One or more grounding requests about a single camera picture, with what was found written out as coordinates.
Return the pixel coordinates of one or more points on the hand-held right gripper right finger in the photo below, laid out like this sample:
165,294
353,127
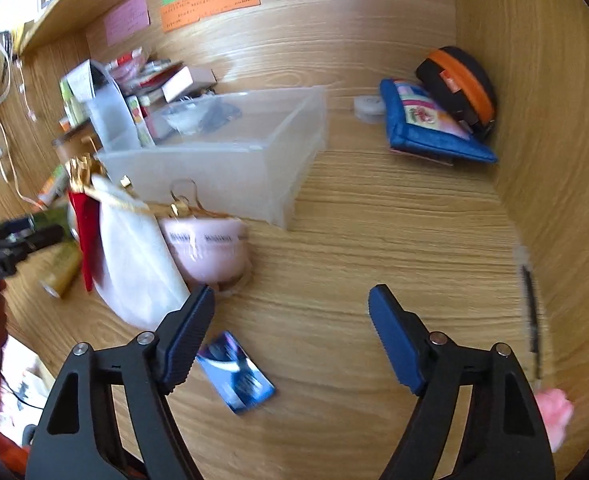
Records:
392,340

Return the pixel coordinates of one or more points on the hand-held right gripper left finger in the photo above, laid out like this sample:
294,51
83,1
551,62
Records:
189,340

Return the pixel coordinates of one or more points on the gold bottle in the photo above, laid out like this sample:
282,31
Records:
64,270

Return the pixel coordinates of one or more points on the blue card packet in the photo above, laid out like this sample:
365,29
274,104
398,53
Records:
234,375

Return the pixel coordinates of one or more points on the pink round case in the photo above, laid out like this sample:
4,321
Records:
204,260

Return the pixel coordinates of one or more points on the white cloth pouch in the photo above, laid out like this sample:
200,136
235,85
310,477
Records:
129,260

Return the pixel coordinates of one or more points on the clear plastic box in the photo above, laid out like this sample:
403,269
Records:
214,175

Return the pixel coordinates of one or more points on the red tassel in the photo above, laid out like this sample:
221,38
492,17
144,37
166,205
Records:
87,240

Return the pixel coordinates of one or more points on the black pen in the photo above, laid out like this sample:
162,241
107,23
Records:
530,310

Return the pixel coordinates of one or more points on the small juice carton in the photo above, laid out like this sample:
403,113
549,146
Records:
137,110

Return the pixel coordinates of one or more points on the pink small object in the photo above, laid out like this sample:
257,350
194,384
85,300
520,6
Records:
554,415

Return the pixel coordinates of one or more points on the glass bowl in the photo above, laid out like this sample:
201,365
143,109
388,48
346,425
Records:
187,117

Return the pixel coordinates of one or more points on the red white packet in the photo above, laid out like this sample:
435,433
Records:
124,62

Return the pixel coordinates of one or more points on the blue patchwork pouch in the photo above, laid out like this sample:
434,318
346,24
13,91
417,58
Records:
409,130

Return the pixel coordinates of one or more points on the white cardboard box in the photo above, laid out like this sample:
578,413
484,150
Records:
184,82

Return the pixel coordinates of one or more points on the wooden shelf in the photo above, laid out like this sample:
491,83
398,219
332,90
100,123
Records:
64,10

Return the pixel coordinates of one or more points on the white round container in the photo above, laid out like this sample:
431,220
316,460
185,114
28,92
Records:
368,109

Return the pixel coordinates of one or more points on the pink sticky note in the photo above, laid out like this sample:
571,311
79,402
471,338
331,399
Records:
127,20

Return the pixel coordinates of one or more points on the black orange zip case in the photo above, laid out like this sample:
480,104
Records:
474,75

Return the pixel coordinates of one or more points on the orange paper note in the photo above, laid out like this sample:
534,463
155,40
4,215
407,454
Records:
209,10

